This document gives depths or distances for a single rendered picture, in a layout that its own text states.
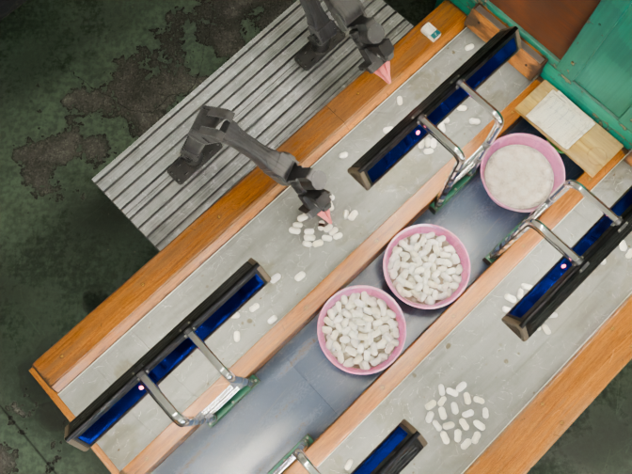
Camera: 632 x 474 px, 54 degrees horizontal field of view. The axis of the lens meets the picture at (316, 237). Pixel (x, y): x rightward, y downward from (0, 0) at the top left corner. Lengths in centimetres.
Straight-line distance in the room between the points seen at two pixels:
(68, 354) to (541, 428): 140
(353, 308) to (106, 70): 184
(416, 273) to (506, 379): 41
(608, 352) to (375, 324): 69
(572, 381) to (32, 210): 231
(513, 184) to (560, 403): 68
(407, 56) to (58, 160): 169
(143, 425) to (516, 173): 140
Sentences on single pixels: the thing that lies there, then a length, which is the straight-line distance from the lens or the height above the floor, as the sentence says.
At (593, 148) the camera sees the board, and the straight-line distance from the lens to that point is 219.
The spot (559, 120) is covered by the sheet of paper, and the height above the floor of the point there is 78.
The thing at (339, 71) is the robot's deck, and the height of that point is 67.
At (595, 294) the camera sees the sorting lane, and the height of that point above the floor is 74.
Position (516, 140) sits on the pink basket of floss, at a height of 74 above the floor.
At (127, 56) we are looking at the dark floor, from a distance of 324.
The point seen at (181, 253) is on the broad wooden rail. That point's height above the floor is 76.
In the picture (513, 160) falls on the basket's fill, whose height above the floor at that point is 74.
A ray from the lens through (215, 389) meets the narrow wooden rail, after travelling 191.
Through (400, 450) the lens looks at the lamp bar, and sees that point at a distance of 154.
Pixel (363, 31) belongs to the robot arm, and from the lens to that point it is 192.
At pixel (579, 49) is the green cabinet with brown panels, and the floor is 99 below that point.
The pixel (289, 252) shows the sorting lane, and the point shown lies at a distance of 196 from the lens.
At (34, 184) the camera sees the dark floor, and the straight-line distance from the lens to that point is 311.
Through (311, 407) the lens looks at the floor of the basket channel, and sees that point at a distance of 197.
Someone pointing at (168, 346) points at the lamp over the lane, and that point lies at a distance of 158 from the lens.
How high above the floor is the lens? 264
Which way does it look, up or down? 75 degrees down
